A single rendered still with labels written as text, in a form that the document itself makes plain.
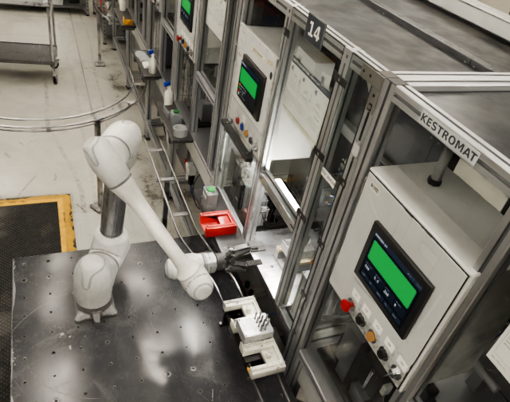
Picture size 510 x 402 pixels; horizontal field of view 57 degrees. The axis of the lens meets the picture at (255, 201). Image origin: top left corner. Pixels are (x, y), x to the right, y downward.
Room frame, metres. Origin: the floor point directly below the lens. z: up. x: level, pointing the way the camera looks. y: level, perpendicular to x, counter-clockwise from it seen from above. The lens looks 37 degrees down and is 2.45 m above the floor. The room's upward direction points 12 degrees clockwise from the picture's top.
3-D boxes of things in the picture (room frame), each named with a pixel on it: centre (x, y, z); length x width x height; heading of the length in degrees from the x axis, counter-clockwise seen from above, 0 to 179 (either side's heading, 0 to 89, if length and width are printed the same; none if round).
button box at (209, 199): (1.94, 0.22, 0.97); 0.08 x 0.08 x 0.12; 28
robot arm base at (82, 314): (1.35, 0.62, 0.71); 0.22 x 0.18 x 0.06; 28
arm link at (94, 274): (1.37, 0.63, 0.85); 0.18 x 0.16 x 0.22; 0
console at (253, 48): (1.98, 0.02, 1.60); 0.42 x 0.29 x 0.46; 28
